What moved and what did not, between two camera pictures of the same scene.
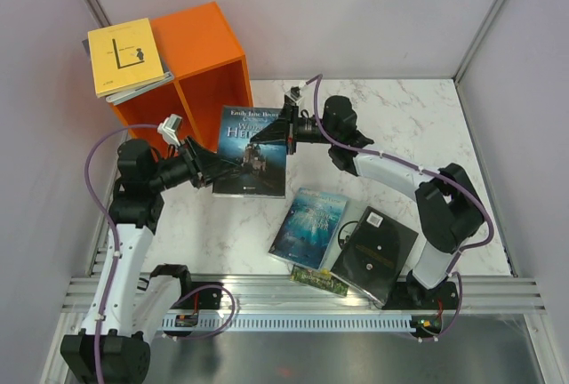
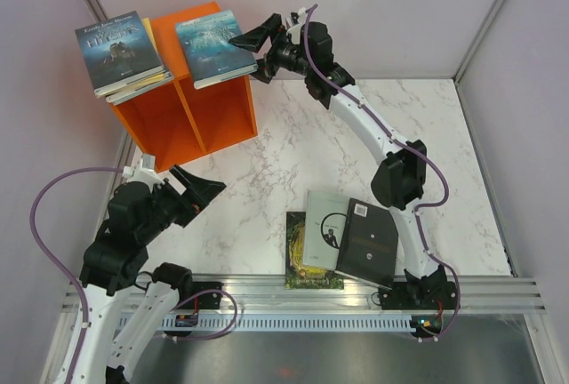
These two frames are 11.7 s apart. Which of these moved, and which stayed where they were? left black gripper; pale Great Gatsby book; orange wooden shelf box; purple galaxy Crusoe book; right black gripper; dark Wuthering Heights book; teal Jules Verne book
Moved: right black gripper; left black gripper; dark Wuthering Heights book; pale Great Gatsby book; teal Jules Verne book
Stayed: purple galaxy Crusoe book; orange wooden shelf box
